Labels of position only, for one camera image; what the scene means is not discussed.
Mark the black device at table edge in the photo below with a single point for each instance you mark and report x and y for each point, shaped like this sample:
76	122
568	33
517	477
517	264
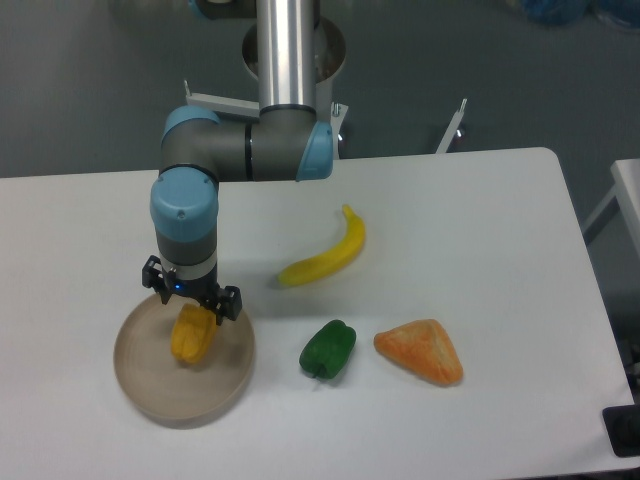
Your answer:
622	426

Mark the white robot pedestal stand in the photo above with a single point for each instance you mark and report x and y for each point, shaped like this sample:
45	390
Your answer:
330	54

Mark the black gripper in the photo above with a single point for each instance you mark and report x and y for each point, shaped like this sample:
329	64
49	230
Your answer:
224	302

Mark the white side table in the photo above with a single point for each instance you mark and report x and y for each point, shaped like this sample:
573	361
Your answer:
622	197

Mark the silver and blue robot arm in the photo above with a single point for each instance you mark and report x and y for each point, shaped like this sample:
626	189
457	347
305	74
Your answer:
288	142

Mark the beige round plate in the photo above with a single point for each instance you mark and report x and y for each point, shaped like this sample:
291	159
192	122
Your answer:
172	391

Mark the yellow toy pepper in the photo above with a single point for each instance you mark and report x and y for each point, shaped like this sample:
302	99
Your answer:
192	333

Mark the orange triangular toy bread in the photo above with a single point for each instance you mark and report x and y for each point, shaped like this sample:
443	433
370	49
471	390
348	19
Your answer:
424	348

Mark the blue plastic bag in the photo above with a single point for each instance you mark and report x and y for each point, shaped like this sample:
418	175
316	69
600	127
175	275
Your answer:
623	15

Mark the green toy pepper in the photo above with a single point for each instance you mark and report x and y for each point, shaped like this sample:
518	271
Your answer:
327	352

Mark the yellow toy banana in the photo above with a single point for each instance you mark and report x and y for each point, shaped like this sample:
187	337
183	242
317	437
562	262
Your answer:
331	261

